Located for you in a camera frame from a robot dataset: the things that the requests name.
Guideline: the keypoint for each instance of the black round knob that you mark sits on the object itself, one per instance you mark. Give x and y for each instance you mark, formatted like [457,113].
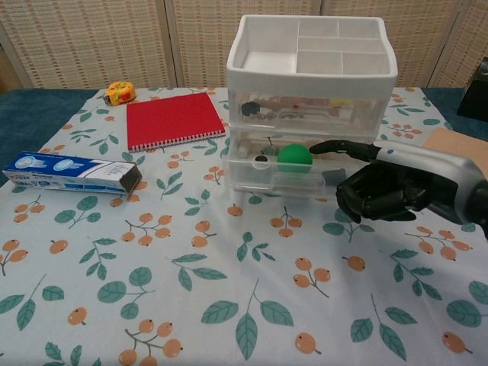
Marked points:
[249,108]

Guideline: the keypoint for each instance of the clear plastic top drawer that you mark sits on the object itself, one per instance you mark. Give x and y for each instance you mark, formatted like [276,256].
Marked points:
[312,114]

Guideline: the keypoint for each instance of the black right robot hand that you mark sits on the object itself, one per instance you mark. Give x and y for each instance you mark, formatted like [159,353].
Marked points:
[396,190]

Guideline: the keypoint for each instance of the blue toothpaste box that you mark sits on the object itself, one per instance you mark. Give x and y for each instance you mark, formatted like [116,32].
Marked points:
[68,173]

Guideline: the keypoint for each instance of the floral fruit print tablecloth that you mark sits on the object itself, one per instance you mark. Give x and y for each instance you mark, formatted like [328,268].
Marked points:
[213,274]

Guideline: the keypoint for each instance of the green ball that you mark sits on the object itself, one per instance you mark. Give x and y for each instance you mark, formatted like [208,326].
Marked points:
[293,158]

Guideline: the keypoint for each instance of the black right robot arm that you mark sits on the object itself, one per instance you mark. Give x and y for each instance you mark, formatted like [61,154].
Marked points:
[481,206]

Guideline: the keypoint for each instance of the small yellow item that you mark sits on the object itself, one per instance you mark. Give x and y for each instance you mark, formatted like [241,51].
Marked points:
[341,102]

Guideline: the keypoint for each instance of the brown kraft paper notebook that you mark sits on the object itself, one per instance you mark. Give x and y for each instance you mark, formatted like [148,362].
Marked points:
[450,141]

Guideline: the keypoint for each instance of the white plastic drawer organizer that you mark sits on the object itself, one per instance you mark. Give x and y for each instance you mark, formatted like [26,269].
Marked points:
[267,78]

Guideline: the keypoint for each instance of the beige woven screen panel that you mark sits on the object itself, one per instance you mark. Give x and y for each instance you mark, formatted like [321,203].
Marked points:
[419,34]
[84,42]
[206,42]
[472,34]

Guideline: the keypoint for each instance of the small dark blue block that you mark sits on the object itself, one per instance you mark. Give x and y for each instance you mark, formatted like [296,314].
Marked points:
[334,177]

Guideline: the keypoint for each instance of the red spiral notebook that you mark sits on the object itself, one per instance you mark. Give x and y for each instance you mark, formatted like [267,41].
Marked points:
[173,120]

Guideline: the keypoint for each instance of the yellow tape measure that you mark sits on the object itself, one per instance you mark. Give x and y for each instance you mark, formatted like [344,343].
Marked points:
[120,93]

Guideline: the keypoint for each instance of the black box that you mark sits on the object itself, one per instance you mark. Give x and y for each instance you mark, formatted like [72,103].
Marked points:
[474,95]

